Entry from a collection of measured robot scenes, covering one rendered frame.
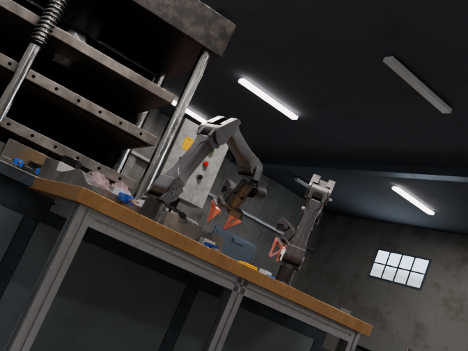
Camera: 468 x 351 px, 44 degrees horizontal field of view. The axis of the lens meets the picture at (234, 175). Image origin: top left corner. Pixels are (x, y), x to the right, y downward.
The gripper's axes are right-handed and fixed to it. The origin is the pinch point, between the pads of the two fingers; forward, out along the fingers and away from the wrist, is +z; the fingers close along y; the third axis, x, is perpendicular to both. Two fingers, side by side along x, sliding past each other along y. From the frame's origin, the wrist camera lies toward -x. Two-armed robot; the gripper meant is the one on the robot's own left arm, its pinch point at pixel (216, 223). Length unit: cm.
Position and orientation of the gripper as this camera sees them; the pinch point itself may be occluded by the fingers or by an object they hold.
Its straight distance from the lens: 218.8
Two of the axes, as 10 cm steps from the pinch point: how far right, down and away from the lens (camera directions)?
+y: -7.6, -4.3, -4.9
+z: -5.9, 7.7, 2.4
